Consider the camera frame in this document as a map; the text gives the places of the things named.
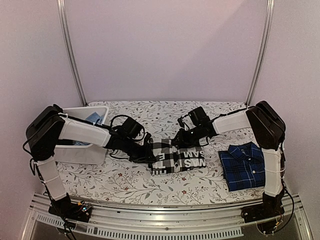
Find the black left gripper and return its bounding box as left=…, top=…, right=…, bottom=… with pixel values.
left=121, top=137, right=157, bottom=164

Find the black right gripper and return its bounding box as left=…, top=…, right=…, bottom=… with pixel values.
left=172, top=124, right=204, bottom=146

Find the black white checkered shirt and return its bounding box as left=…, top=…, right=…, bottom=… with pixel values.
left=148, top=139, right=207, bottom=176

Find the blue plaid shirt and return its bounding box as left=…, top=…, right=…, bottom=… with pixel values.
left=218, top=142, right=266, bottom=192

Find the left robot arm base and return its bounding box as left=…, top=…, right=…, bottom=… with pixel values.
left=48, top=194, right=93, bottom=223

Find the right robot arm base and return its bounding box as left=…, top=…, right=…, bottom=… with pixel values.
left=241, top=193, right=285, bottom=235

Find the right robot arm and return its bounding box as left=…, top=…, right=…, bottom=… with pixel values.
left=172, top=101, right=286, bottom=218

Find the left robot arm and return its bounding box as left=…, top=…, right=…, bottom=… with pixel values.
left=22, top=104, right=156, bottom=217

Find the floral patterned table cloth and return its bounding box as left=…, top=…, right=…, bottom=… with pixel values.
left=57, top=101, right=263, bottom=206

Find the white plastic bin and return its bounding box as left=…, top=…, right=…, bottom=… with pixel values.
left=54, top=106, right=109, bottom=165

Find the light blue shirt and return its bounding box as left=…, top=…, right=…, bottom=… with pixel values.
left=72, top=112, right=105, bottom=146

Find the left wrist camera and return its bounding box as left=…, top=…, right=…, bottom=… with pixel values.
left=143, top=132, right=152, bottom=146

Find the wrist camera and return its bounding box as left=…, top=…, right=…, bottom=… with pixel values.
left=177, top=116, right=190, bottom=131
left=143, top=132, right=152, bottom=146

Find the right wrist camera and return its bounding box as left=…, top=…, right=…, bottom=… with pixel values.
left=177, top=116, right=190, bottom=131

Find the right aluminium corner post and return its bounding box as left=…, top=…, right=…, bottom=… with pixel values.
left=245, top=0, right=275, bottom=106

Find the aluminium corner post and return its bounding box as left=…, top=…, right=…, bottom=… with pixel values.
left=56, top=0, right=88, bottom=106
left=245, top=0, right=275, bottom=106

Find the left aluminium corner post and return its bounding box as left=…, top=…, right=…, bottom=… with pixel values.
left=56, top=0, right=88, bottom=106

